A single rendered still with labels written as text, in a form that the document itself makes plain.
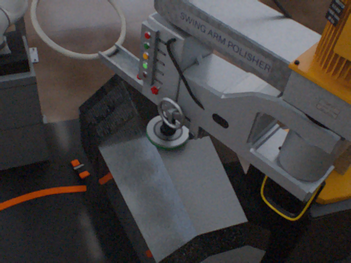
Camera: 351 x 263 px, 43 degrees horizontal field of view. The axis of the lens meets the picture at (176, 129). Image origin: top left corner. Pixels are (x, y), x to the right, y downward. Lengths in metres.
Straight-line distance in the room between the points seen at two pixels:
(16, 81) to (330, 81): 1.85
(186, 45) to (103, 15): 2.97
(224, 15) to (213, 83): 0.30
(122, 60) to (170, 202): 0.75
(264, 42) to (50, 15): 3.37
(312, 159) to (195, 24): 0.62
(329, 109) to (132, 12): 3.49
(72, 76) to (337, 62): 2.86
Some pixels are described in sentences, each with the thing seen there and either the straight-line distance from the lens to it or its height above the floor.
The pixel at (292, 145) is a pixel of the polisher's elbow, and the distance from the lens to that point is 1.61.
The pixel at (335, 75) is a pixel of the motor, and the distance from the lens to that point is 1.37.
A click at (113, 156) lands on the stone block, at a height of 0.69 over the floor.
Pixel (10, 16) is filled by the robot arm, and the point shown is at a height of 1.05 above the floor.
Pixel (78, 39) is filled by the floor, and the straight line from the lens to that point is 4.28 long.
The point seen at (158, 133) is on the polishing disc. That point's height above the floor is 0.92.
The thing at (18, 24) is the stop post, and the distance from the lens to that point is 3.89.
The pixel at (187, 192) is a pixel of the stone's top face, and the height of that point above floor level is 0.87.
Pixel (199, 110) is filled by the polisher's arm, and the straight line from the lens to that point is 1.80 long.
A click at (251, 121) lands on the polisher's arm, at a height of 1.42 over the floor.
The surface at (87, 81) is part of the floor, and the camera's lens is 3.84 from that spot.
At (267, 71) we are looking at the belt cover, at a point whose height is 1.66.
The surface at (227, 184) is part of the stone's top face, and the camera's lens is 2.13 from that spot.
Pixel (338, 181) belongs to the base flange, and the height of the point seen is 0.78.
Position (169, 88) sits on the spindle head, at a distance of 1.86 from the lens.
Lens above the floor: 2.56
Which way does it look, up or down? 47 degrees down
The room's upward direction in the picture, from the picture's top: 9 degrees clockwise
